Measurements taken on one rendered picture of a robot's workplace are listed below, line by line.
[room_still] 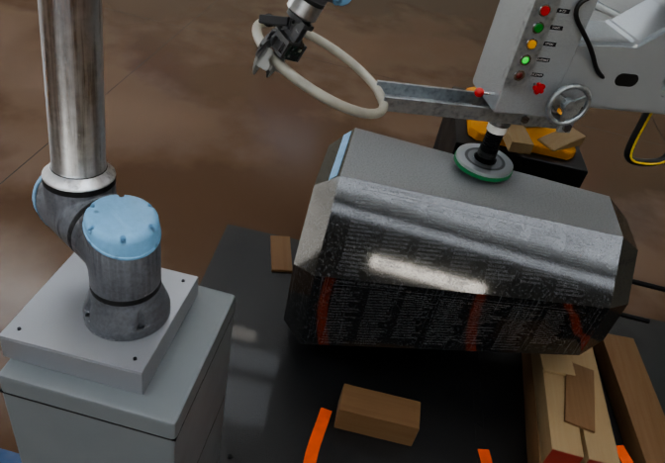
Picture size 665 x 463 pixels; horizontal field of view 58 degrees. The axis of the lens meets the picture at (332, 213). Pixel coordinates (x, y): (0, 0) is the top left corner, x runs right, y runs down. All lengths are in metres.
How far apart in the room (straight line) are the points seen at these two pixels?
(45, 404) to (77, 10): 0.82
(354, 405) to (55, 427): 1.13
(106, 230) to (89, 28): 0.38
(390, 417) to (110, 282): 1.31
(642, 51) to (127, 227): 1.65
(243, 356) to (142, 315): 1.19
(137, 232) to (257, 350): 1.38
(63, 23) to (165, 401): 0.78
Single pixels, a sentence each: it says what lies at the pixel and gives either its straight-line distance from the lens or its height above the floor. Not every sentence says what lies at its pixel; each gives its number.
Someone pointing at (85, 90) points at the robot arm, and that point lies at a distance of 1.27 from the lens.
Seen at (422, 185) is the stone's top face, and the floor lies 0.87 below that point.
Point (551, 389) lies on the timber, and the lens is 2.53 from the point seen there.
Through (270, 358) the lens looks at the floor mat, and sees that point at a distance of 2.53.
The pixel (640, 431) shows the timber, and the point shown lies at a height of 0.11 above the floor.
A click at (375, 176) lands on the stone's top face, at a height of 0.87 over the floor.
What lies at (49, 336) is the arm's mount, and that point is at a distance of 1.43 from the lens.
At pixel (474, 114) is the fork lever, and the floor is 1.13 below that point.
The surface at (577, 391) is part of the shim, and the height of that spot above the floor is 0.24.
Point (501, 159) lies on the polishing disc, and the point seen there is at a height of 0.92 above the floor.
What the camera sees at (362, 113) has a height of 1.19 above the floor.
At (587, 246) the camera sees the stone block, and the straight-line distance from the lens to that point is 2.22.
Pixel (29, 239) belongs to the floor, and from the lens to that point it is 3.09.
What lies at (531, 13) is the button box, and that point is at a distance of 1.90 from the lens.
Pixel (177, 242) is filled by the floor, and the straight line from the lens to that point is 3.01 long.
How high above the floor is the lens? 2.00
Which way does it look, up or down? 37 degrees down
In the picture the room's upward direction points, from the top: 12 degrees clockwise
